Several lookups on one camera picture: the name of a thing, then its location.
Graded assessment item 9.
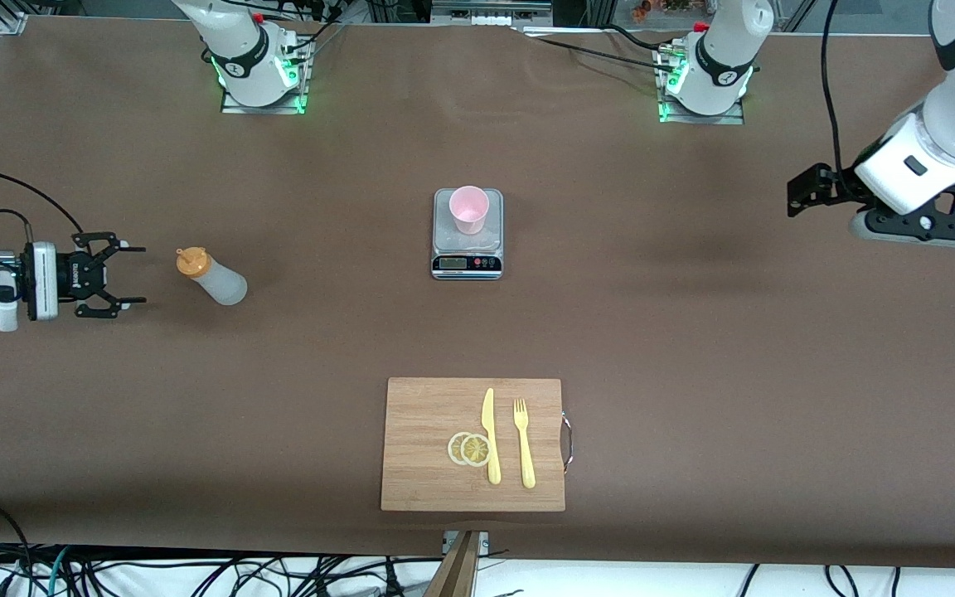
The yellow plastic fork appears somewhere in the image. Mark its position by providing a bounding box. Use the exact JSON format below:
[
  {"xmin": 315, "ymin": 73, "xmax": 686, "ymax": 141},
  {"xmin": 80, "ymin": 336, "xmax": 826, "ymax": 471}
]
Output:
[{"xmin": 512, "ymin": 398, "xmax": 537, "ymax": 489}]

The wooden cutting board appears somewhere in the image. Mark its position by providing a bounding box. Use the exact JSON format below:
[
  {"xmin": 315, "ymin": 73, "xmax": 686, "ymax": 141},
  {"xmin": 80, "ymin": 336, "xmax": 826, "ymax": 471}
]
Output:
[{"xmin": 381, "ymin": 377, "xmax": 567, "ymax": 512}]

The black base cable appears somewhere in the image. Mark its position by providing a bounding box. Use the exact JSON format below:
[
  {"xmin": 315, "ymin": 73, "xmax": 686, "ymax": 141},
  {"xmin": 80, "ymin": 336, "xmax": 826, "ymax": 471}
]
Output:
[
  {"xmin": 523, "ymin": 33, "xmax": 677, "ymax": 75},
  {"xmin": 283, "ymin": 0, "xmax": 354, "ymax": 63},
  {"xmin": 606, "ymin": 23, "xmax": 673, "ymax": 52}
]

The small metal mounting bracket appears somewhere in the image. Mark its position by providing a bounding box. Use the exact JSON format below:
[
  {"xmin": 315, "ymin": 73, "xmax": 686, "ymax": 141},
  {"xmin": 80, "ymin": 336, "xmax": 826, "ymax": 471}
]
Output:
[{"xmin": 443, "ymin": 531, "xmax": 491, "ymax": 555}]

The wooden post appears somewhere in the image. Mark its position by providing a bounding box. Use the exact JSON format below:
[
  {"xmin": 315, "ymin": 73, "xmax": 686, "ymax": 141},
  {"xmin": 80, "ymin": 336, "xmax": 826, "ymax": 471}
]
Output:
[{"xmin": 424, "ymin": 531, "xmax": 482, "ymax": 597}]

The pink plastic cup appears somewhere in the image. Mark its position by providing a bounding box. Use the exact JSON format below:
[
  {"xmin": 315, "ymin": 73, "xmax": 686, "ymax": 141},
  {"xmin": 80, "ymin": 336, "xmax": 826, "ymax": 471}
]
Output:
[{"xmin": 449, "ymin": 186, "xmax": 490, "ymax": 235}]

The translucent sauce bottle orange cap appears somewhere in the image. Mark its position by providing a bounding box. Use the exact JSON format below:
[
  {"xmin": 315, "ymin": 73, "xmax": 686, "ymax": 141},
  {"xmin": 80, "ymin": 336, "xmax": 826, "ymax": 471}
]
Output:
[{"xmin": 176, "ymin": 246, "xmax": 249, "ymax": 307}]

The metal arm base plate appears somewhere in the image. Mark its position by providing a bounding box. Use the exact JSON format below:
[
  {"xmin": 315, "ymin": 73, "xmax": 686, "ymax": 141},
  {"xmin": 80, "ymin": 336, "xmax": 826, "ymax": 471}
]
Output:
[
  {"xmin": 658, "ymin": 41, "xmax": 745, "ymax": 125},
  {"xmin": 221, "ymin": 37, "xmax": 309, "ymax": 115}
]

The silver digital kitchen scale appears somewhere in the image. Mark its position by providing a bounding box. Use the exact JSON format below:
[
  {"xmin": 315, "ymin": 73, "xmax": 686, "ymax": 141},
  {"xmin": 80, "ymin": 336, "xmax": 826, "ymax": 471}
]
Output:
[{"xmin": 431, "ymin": 188, "xmax": 504, "ymax": 281}]

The brown table cover sheet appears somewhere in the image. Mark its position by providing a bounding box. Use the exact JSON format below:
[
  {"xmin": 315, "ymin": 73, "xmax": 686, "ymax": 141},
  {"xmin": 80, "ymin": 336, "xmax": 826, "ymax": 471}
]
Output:
[{"xmin": 0, "ymin": 15, "xmax": 955, "ymax": 571}]

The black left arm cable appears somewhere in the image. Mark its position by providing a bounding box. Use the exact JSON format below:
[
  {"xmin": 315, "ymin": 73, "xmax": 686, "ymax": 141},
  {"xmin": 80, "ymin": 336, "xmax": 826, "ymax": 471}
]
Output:
[{"xmin": 820, "ymin": 0, "xmax": 850, "ymax": 171}]

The teal floor cable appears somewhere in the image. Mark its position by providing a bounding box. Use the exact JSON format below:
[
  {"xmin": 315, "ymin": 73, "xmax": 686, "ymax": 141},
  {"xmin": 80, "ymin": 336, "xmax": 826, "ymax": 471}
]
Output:
[{"xmin": 45, "ymin": 546, "xmax": 72, "ymax": 597}]

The yellow plastic knife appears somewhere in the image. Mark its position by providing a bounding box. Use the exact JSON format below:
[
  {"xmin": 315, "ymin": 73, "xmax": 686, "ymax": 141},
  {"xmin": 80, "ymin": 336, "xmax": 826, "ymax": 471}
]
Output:
[{"xmin": 481, "ymin": 387, "xmax": 502, "ymax": 486}]

